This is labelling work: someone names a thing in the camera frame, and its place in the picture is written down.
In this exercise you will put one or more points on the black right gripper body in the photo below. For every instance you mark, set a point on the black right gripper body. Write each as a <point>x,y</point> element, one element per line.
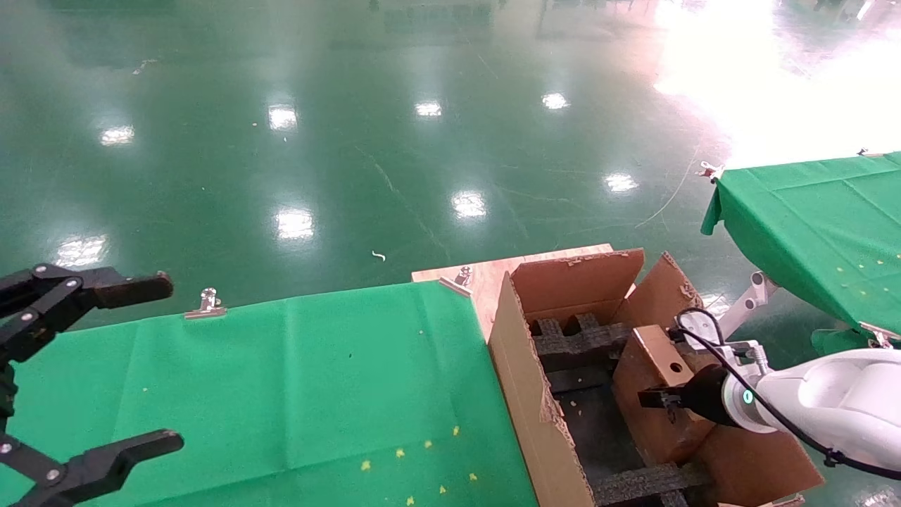
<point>707,394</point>

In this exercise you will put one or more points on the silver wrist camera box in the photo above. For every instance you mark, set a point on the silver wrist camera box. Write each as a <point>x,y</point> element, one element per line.
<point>698,325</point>

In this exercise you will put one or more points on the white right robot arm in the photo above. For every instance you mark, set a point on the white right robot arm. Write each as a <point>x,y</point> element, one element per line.
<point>838,401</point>

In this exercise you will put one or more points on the green cloth side table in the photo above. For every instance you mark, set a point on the green cloth side table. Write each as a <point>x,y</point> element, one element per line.
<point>816,218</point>

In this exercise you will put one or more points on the small brown cardboard box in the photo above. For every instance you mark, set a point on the small brown cardboard box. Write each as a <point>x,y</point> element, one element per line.
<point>647,366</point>

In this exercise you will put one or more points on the large open brown carton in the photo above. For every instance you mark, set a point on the large open brown carton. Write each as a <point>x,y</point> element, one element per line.
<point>528,380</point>

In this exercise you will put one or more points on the silver camera mount bracket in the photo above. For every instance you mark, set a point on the silver camera mount bracket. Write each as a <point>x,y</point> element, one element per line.
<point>746,352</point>

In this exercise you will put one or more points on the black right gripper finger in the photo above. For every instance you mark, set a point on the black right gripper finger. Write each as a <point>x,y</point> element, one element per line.
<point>660,399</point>

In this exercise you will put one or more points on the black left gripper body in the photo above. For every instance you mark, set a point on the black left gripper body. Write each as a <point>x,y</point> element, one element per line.
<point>5,394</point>

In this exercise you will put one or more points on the black foam insert block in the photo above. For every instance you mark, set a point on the black foam insert block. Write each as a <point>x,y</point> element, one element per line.
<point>577,341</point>

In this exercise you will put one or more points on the large green table cloth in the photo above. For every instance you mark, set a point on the large green table cloth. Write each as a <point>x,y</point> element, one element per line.
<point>281,380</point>

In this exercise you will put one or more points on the silver metal binder clip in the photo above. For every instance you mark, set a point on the silver metal binder clip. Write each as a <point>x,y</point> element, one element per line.
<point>878,338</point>
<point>457,282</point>
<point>205,306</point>
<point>864,152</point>
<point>709,170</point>

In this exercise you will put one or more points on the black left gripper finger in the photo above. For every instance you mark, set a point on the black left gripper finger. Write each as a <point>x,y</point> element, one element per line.
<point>91,468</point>
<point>63,289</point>

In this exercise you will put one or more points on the white metal table leg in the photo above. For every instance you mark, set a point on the white metal table leg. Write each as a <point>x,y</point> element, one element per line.
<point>742,306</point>

